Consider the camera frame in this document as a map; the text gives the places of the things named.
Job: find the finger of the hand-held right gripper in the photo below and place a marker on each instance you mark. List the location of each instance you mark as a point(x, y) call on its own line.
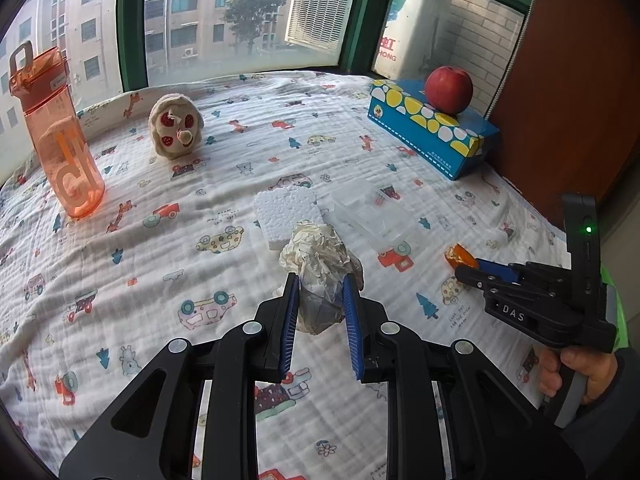
point(495, 295)
point(500, 269)

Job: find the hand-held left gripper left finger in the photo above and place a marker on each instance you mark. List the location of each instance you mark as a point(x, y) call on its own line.
point(289, 330)

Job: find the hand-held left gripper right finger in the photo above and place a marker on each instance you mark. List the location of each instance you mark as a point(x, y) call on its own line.
point(352, 330)

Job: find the orange snack wrapper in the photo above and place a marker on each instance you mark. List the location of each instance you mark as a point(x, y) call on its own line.
point(460, 256)

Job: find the white paper wad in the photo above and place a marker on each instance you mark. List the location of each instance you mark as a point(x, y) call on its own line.
point(317, 260)

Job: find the person's right forearm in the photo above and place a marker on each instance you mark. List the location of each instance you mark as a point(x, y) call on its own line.
point(605, 420)

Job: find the person's right hand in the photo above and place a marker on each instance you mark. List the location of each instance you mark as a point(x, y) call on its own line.
point(595, 370)

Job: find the green plastic stool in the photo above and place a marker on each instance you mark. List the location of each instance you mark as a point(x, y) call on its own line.
point(614, 310)

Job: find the clear plastic tray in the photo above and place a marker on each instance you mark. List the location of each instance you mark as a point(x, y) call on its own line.
point(372, 215)

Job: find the white foam block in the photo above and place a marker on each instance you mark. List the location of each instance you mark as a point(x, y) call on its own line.
point(287, 212)

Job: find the blue tissue box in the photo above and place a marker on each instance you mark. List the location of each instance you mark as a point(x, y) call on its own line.
point(425, 132)

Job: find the red apple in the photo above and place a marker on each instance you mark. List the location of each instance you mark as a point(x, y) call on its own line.
point(449, 89)

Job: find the brown wooden cabinet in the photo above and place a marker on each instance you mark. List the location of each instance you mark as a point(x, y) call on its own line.
point(575, 75)

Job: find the beige plush toy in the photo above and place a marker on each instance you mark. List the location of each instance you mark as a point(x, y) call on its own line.
point(175, 127)

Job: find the white outdoor tank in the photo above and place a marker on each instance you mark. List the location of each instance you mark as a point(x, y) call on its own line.
point(412, 25)

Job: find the orange water bottle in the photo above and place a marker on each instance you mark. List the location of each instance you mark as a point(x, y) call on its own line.
point(57, 130)

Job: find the white air conditioner unit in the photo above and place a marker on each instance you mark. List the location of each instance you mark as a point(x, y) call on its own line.
point(320, 5)

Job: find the green tree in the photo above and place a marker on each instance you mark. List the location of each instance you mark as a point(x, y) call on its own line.
point(255, 10)

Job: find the apartment building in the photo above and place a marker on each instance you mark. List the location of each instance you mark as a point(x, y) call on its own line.
point(190, 15)

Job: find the green window frame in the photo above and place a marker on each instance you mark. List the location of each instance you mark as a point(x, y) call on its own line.
point(132, 25)

